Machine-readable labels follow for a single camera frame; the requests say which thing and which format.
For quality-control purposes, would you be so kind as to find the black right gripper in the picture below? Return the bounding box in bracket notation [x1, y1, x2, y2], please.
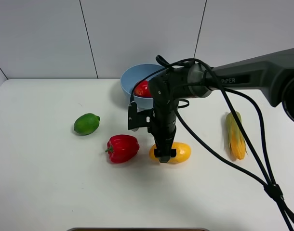
[148, 101, 178, 163]

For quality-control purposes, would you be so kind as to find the yellow mango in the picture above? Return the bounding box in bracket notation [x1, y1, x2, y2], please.
[149, 142, 191, 164]

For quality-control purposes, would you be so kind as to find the red apple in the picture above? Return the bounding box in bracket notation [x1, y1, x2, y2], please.
[134, 80, 152, 98]

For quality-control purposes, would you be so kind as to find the green lime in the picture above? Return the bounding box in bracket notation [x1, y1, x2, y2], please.
[73, 113, 100, 136]

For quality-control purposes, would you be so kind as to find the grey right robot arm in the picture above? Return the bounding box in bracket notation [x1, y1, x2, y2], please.
[148, 48, 294, 163]

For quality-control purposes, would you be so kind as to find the blue plastic bowl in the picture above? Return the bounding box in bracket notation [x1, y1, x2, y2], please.
[120, 64, 163, 110]

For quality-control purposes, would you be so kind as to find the red bell pepper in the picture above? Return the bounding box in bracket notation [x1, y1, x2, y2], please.
[105, 134, 140, 164]

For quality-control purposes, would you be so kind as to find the corn cob with husk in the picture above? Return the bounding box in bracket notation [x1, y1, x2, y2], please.
[225, 112, 247, 160]

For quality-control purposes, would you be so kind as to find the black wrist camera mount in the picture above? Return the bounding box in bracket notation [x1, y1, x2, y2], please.
[128, 101, 152, 131]

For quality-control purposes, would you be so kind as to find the black cable bundle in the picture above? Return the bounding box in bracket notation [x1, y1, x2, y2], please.
[129, 54, 294, 231]

